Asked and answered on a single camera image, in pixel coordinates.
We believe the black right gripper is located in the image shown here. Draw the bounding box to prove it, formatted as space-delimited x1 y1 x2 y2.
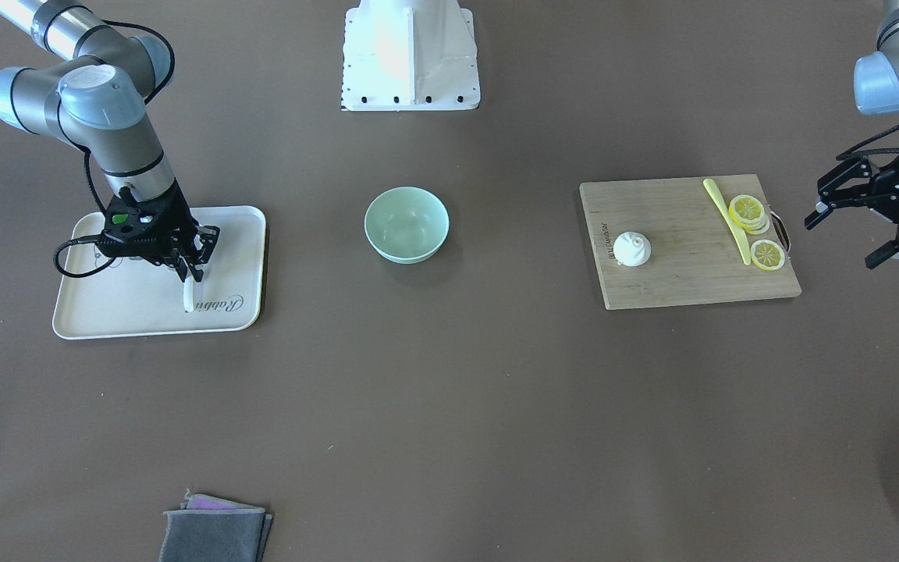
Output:
95 181 221 283

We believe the white ceramic soup spoon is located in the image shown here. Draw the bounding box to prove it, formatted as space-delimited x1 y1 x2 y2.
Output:
182 275 195 313

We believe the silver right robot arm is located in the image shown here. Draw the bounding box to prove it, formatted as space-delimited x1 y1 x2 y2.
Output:
0 1 220 283

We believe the light green ceramic bowl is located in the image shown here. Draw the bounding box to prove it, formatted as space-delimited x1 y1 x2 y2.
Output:
364 186 450 265

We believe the cream rabbit serving tray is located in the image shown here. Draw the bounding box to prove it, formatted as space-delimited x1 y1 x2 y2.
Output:
52 205 268 340

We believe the lower lemon slice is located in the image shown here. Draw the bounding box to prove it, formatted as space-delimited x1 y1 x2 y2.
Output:
750 239 787 272

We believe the lemon slice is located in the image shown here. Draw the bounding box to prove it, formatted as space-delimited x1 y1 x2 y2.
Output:
728 194 769 236
750 239 787 272

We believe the upper lemon slice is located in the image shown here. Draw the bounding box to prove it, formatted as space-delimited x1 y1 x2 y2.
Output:
728 194 769 236

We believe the yellow plastic knife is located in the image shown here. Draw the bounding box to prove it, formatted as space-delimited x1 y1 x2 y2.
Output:
702 178 752 265

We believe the wooden cutting board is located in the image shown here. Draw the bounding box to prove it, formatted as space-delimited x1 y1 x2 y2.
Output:
579 176 802 311

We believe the folded grey cloth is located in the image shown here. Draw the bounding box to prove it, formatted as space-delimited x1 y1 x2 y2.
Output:
159 493 274 561

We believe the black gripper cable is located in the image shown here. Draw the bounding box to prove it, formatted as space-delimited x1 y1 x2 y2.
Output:
53 117 124 279

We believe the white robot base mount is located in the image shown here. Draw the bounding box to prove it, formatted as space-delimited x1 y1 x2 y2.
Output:
340 1 481 112

